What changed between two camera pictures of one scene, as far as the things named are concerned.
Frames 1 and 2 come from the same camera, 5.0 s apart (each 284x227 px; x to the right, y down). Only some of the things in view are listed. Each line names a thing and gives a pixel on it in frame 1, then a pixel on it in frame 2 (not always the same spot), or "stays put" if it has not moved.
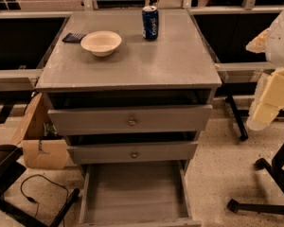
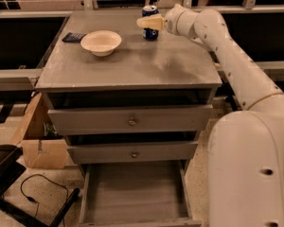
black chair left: (5, 169) stays put
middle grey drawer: (133, 152) stays put
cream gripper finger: (274, 92) -> (155, 21)
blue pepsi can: (150, 23) stays put
